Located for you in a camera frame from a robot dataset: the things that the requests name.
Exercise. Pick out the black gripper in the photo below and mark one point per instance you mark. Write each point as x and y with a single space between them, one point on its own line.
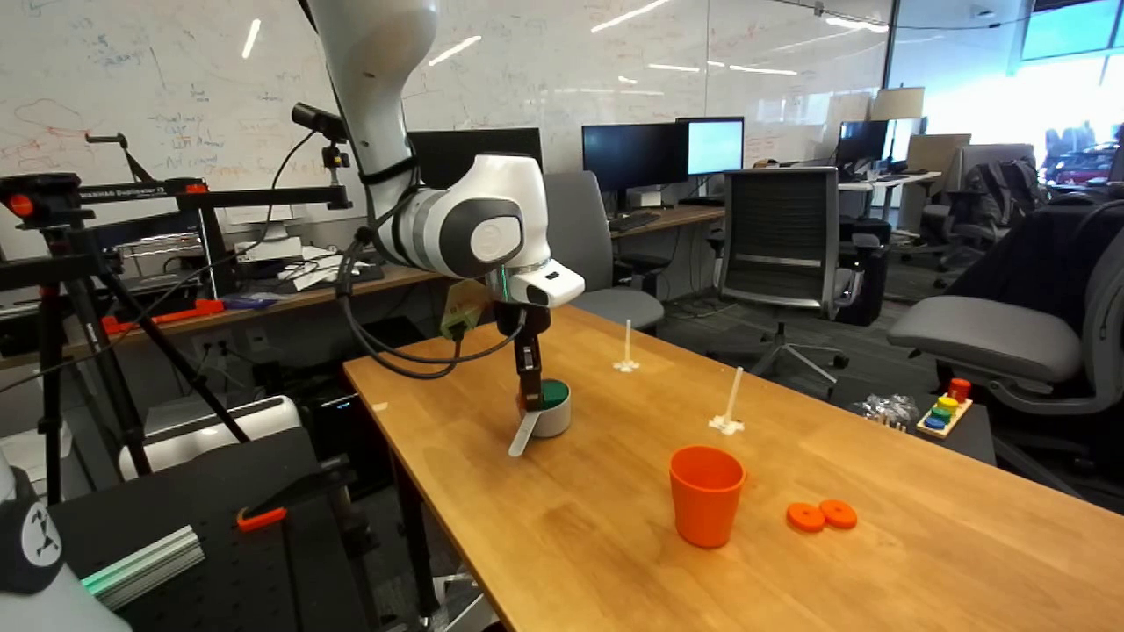
525 321

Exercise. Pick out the gray measuring cup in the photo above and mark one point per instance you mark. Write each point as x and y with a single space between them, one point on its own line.
554 417

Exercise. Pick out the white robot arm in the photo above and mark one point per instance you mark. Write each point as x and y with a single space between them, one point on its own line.
363 82

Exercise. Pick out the clear plastic stand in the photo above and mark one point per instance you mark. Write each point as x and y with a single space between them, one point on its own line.
625 367
730 424

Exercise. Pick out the light gray office chair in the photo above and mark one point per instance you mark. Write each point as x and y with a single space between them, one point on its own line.
592 234

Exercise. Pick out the orange plastic cup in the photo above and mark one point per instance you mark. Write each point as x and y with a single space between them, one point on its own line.
704 495

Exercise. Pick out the black computer monitor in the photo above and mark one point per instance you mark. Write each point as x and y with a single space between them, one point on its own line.
629 158
470 141

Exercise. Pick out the long wooden desk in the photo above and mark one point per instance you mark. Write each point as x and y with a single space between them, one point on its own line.
293 291

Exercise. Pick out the white papers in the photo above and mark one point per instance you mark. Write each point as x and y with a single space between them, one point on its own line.
301 268

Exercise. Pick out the black mesh office chair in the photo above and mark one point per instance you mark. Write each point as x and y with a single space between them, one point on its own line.
782 234

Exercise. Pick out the white lit monitor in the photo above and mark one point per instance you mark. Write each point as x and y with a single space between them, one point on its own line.
713 147

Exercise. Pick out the orange disc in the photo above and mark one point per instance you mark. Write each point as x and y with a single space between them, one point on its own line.
839 514
807 517

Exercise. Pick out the white machine housing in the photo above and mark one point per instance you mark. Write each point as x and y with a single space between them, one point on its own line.
211 432

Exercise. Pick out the clear plastic pieces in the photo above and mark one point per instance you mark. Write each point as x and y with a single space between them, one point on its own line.
889 410

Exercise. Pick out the orange tool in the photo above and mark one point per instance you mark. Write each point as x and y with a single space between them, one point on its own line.
163 319

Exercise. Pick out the colourful toy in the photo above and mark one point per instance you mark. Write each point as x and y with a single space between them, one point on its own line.
943 410

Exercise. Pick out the gray metal bar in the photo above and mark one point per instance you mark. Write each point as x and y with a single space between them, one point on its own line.
147 567

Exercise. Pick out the black tripod orange knobs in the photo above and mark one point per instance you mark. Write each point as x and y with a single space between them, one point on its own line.
83 303

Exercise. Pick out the black draped cloth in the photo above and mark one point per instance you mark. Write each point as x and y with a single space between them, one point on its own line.
1031 252

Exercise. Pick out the tan wrist camera mount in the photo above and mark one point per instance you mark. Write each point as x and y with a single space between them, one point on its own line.
466 307

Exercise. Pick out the black camera on boom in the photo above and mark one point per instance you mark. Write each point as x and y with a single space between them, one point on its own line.
320 121

